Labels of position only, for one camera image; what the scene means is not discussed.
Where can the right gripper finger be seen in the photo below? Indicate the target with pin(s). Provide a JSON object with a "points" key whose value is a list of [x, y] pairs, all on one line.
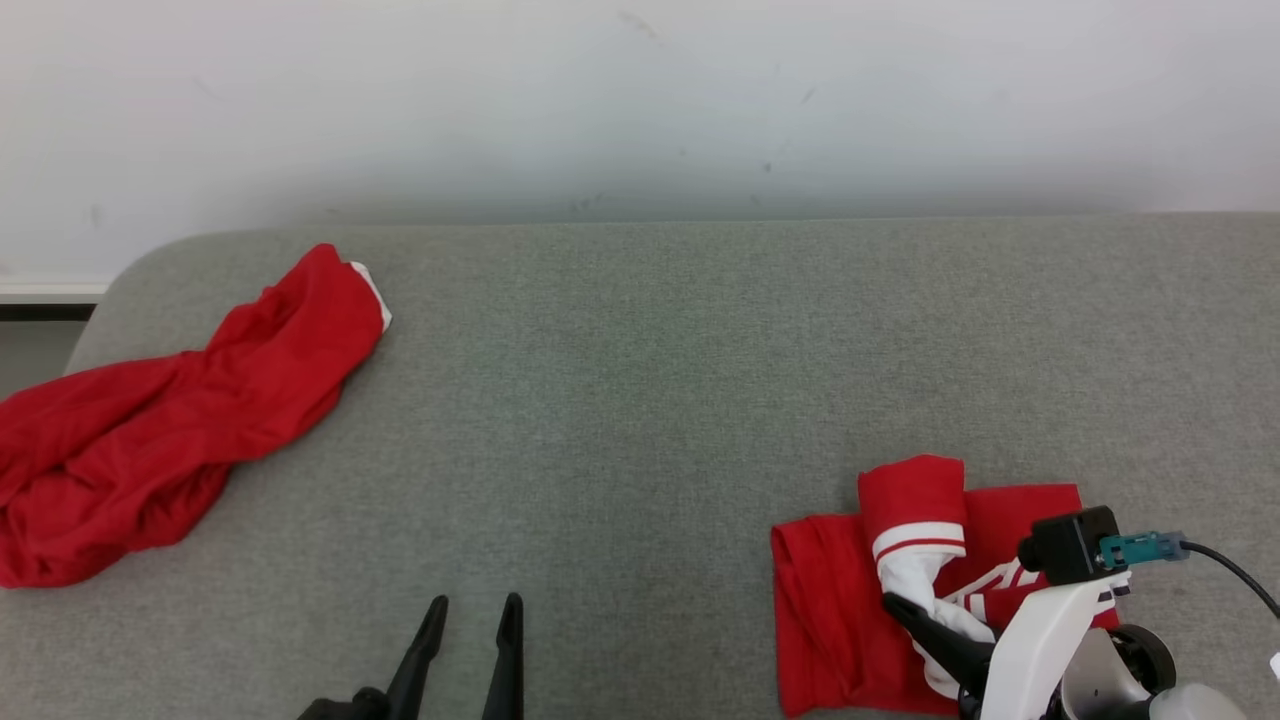
{"points": [[950, 650]]}

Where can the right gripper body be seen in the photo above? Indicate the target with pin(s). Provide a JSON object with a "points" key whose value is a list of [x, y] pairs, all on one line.
{"points": [[1145, 655]]}

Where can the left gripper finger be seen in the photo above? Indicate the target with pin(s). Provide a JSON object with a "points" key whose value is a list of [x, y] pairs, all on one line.
{"points": [[507, 670], [420, 670]]}

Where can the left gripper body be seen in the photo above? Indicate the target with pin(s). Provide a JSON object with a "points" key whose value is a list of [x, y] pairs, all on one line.
{"points": [[350, 705]]}

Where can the red white basketball jersey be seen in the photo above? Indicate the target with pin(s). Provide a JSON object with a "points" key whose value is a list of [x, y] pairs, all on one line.
{"points": [[830, 600]]}

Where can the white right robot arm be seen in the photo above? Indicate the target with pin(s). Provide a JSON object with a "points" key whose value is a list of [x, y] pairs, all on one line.
{"points": [[1200, 705]]}

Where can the grey fabric table cover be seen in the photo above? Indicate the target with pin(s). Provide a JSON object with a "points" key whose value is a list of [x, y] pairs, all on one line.
{"points": [[640, 400]]}

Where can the black white baseboard strip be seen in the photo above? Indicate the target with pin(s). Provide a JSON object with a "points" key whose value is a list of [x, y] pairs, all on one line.
{"points": [[45, 300]]}

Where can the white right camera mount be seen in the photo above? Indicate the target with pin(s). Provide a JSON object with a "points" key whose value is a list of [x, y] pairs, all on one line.
{"points": [[1040, 640]]}

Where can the teal right camera connector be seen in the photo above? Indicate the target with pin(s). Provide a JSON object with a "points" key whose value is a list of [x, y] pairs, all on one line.
{"points": [[1135, 549]]}

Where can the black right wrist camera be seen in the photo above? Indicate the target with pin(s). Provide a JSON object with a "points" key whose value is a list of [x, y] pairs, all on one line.
{"points": [[1075, 545]]}

